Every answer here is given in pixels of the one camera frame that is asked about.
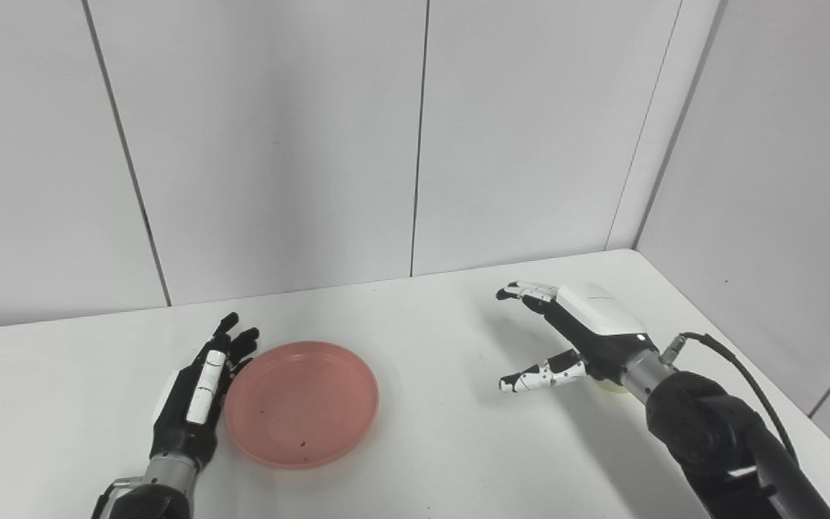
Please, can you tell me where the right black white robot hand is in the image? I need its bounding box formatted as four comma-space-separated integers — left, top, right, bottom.
496, 280, 661, 395

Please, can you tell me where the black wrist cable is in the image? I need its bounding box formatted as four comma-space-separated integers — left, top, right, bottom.
659, 332, 800, 463
90, 476, 136, 519

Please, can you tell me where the pink round plate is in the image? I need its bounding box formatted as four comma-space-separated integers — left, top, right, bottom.
224, 341, 380, 470

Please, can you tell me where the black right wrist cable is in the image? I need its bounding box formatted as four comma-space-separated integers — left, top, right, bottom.
659, 332, 800, 463

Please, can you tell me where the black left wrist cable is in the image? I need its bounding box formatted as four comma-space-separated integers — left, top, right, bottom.
90, 476, 136, 519

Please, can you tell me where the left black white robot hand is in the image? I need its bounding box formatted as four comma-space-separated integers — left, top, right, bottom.
150, 312, 260, 474

